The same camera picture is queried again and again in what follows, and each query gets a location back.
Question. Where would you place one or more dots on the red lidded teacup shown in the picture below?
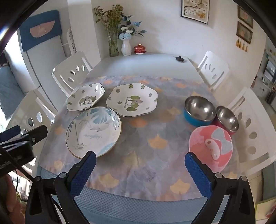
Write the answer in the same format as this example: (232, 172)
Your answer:
(140, 49)

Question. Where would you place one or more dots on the white leaf patterned panel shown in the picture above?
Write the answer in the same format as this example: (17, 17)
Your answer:
(71, 41)

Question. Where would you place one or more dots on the cluttered shelf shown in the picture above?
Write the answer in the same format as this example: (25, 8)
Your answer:
(269, 81)

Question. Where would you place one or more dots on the blue fabric appliance cover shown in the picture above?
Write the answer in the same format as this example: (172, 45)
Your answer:
(41, 28)

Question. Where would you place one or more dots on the pastel coloured board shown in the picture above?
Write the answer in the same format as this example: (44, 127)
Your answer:
(266, 210)

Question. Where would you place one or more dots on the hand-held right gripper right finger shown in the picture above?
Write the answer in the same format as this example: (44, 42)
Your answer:
(198, 174)

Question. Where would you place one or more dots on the light blue mesh chair cover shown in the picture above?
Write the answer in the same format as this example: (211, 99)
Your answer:
(133, 206)

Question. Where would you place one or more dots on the dried green flower bunch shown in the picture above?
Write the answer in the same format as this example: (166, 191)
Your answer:
(111, 19)

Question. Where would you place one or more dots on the blue artificial flowers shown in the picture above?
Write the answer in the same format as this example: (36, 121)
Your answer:
(129, 30)

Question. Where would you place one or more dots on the clear glass vase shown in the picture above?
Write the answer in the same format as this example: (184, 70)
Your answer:
(113, 49)

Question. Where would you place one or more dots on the white refrigerator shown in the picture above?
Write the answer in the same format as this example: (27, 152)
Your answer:
(47, 64)

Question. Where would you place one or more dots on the yellow tassel ornaments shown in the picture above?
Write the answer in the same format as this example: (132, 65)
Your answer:
(241, 45)

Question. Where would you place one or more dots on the pink bow print bowl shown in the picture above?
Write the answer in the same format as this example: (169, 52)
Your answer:
(200, 140)

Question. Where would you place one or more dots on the round leaf print plate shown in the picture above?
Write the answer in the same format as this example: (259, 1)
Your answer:
(94, 133)

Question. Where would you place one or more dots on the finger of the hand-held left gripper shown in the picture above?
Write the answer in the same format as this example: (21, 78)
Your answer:
(10, 131)
(35, 132)

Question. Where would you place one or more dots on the small framed picture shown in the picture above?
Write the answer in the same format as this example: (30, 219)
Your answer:
(245, 16)
(244, 32)

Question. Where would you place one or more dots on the person's left hand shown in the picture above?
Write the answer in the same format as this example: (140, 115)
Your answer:
(9, 198)

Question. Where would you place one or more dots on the small black lid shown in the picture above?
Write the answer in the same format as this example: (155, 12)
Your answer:
(179, 59)

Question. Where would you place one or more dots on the white ceramic vase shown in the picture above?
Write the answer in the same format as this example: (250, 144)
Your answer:
(126, 48)

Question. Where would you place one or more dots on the leaf patterned tablecloth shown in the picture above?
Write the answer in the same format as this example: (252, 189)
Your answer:
(151, 133)

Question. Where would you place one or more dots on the white cutout chair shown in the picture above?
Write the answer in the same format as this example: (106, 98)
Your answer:
(23, 112)
(217, 64)
(64, 79)
(256, 120)

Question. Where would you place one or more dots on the large blue steel bowl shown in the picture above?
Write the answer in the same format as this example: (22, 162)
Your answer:
(200, 107)

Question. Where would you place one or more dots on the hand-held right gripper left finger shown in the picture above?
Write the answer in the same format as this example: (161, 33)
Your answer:
(83, 176)

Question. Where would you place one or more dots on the blue blanket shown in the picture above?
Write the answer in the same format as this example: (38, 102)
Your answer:
(8, 90)

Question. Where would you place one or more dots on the small red steel bowl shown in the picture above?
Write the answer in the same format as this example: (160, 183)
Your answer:
(227, 118)

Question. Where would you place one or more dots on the large framed floral picture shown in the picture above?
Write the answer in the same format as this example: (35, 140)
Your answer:
(195, 10)

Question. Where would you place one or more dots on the small hexagonal tree print plate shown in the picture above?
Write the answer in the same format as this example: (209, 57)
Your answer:
(86, 99)

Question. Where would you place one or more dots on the large hexagonal tree print plate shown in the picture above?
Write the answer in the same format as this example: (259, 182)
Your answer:
(131, 101)

